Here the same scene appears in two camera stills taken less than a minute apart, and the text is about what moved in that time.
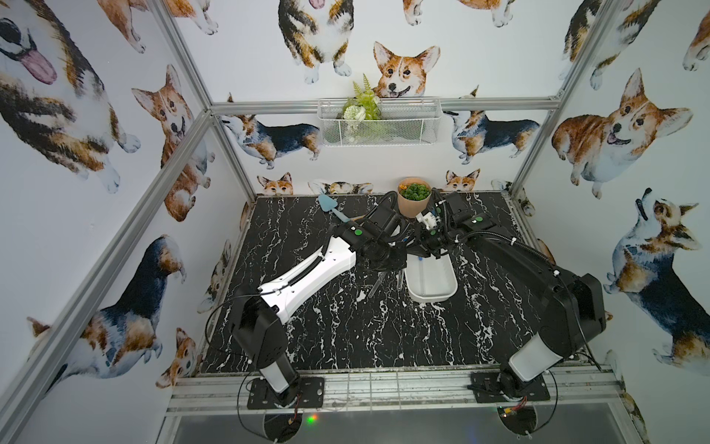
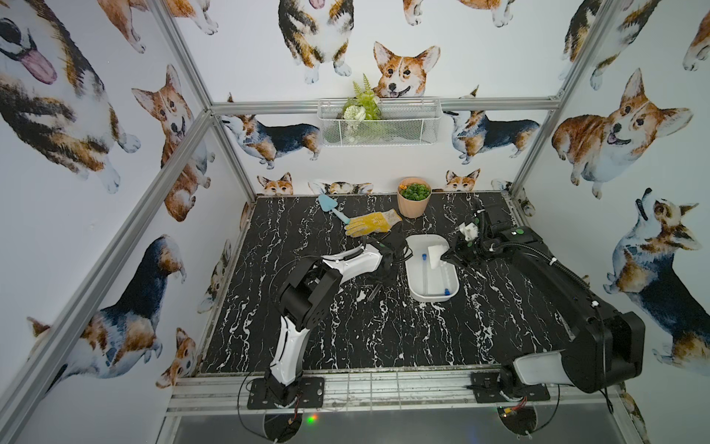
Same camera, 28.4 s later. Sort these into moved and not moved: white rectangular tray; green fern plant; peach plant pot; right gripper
Moved: right gripper
Not moved: peach plant pot; white rectangular tray; green fern plant
